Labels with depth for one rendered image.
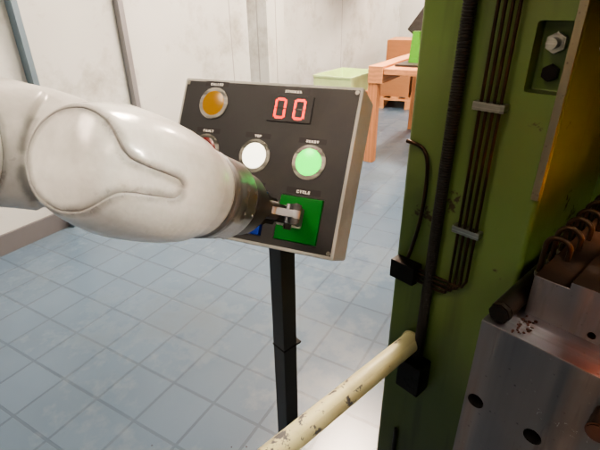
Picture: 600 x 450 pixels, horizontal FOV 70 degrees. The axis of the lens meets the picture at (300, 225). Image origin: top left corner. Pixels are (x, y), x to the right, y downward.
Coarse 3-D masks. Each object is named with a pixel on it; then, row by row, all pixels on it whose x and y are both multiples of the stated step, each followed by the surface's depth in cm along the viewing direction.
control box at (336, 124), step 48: (192, 96) 79; (240, 96) 76; (288, 96) 72; (336, 96) 70; (240, 144) 75; (288, 144) 72; (336, 144) 69; (288, 192) 71; (336, 192) 69; (240, 240) 74; (336, 240) 68
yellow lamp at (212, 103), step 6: (204, 96) 78; (210, 96) 78; (216, 96) 77; (222, 96) 77; (204, 102) 78; (210, 102) 77; (216, 102) 77; (222, 102) 77; (204, 108) 78; (210, 108) 77; (216, 108) 77; (210, 114) 77
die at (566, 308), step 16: (576, 240) 69; (592, 240) 69; (560, 256) 64; (576, 256) 64; (592, 256) 64; (544, 272) 61; (560, 272) 61; (576, 272) 61; (592, 272) 59; (544, 288) 60; (560, 288) 58; (576, 288) 57; (592, 288) 55; (528, 304) 62; (544, 304) 61; (560, 304) 59; (576, 304) 57; (592, 304) 56; (544, 320) 61; (560, 320) 60; (576, 320) 58; (592, 320) 56
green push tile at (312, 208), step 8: (280, 200) 71; (288, 200) 71; (296, 200) 70; (304, 200) 70; (312, 200) 70; (320, 200) 69; (304, 208) 70; (312, 208) 69; (320, 208) 69; (304, 216) 70; (312, 216) 69; (320, 216) 69; (304, 224) 70; (312, 224) 69; (280, 232) 71; (288, 232) 70; (296, 232) 70; (304, 232) 70; (312, 232) 69; (288, 240) 70; (296, 240) 70; (304, 240) 69; (312, 240) 69
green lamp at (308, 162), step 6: (306, 150) 71; (312, 150) 70; (300, 156) 71; (306, 156) 70; (312, 156) 70; (318, 156) 70; (300, 162) 71; (306, 162) 70; (312, 162) 70; (318, 162) 70; (300, 168) 71; (306, 168) 70; (312, 168) 70; (318, 168) 70; (306, 174) 70
